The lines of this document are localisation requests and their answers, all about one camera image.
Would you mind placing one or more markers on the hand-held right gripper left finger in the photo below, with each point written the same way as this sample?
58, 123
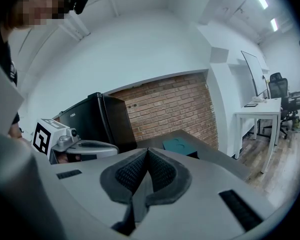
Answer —
120, 186

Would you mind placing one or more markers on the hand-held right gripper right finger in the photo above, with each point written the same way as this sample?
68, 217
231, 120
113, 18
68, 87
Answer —
170, 181

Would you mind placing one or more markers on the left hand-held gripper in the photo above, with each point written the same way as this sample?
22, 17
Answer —
65, 140

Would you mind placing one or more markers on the teal box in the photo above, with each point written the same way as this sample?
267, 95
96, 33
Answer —
180, 146

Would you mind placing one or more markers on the person's left forearm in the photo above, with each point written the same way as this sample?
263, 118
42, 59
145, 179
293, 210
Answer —
15, 131

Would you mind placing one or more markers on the person's left hand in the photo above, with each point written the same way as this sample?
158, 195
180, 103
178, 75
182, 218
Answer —
69, 158

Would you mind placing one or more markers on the black mini fridge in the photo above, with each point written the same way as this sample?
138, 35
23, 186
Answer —
97, 121

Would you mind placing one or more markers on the flat black tablet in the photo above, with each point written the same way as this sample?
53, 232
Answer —
251, 105

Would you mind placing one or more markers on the white desk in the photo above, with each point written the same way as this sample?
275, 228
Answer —
262, 109

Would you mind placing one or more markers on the white desk phone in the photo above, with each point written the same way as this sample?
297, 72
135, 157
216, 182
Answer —
258, 99

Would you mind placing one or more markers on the person's head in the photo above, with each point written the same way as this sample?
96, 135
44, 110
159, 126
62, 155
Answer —
37, 4

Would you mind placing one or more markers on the whiteboard on stand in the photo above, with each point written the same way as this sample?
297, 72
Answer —
255, 71

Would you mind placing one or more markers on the black office chair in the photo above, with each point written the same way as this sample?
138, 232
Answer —
281, 94

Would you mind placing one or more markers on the short ceiling light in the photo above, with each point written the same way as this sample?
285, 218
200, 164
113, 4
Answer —
274, 25

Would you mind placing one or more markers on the white wall box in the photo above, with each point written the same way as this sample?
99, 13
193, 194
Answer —
219, 55

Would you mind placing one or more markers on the black head-worn camera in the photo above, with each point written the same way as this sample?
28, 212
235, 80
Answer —
81, 1

